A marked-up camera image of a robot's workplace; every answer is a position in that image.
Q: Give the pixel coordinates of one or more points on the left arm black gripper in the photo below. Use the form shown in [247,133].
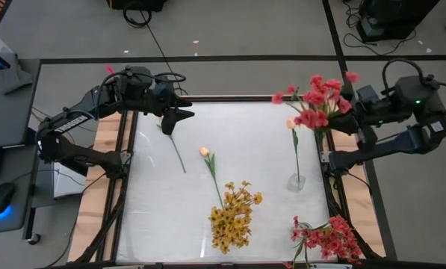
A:
[163,97]

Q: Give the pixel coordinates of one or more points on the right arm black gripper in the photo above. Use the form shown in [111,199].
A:
[366,123]

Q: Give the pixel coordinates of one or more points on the orange tulips bunch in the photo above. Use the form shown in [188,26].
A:
[316,99]

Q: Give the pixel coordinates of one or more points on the peach artificial tulip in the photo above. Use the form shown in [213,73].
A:
[204,151]
[290,122]
[178,155]

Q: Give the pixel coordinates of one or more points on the red artificial flower bunch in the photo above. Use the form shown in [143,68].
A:
[342,239]

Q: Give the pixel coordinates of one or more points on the red flower stem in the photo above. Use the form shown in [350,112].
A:
[312,241]

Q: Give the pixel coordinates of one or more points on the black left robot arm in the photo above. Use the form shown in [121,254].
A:
[69,125]

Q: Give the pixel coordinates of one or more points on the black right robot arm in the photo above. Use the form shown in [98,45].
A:
[394,143]

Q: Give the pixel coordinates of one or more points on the small textured glass vase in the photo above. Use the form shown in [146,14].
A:
[296,185]

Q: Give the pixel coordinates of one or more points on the black equipment case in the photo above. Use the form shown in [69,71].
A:
[387,22]

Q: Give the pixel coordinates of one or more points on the black equipment box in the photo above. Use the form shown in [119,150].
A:
[136,3]

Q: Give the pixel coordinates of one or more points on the wooden table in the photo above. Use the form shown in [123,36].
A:
[95,209]

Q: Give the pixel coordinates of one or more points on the white box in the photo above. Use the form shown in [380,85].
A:
[67,185]

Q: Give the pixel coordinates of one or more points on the dark grey desk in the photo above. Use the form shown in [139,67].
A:
[6,123]

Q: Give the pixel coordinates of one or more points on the black caster wheel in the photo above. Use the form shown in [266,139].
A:
[34,239]

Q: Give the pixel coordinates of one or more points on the black computer mouse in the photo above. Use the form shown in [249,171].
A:
[2,196]

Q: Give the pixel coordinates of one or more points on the black aluminium table frame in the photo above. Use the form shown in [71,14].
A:
[226,99]

